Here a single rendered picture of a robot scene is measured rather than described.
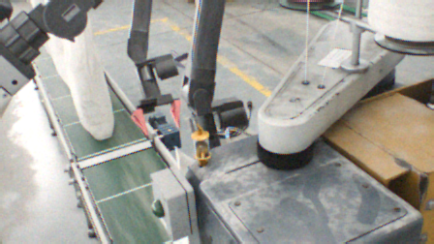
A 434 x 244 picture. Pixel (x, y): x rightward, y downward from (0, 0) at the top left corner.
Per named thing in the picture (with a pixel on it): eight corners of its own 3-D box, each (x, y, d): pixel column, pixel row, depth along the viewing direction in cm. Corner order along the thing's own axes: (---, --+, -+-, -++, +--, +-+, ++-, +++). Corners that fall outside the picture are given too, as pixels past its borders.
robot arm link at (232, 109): (182, 83, 106) (192, 91, 98) (229, 72, 109) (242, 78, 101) (192, 133, 110) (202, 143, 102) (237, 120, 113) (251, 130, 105)
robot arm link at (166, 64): (131, 50, 145) (128, 46, 137) (167, 39, 146) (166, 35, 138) (143, 87, 146) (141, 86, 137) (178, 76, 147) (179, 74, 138)
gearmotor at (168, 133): (142, 133, 295) (139, 111, 287) (165, 126, 300) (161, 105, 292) (159, 155, 271) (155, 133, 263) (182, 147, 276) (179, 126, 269)
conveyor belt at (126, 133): (30, 52, 431) (27, 44, 426) (73, 44, 445) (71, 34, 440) (82, 176, 256) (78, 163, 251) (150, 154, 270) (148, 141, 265)
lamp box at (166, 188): (157, 216, 80) (149, 172, 75) (181, 206, 82) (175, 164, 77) (173, 243, 74) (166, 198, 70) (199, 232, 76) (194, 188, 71)
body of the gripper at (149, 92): (173, 98, 138) (166, 76, 140) (139, 106, 134) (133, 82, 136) (169, 106, 144) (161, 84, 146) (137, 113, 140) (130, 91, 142)
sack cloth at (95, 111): (73, 111, 304) (44, 0, 268) (106, 103, 311) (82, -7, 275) (86, 145, 266) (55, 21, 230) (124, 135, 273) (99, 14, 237)
